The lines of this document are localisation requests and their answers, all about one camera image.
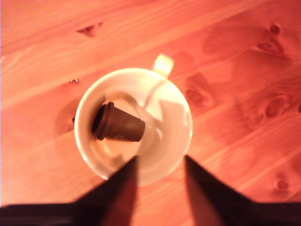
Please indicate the brown coffee capsule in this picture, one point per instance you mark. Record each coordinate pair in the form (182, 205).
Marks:
(122, 124)

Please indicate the white mug with printed picture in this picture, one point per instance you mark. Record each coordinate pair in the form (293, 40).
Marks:
(169, 131)

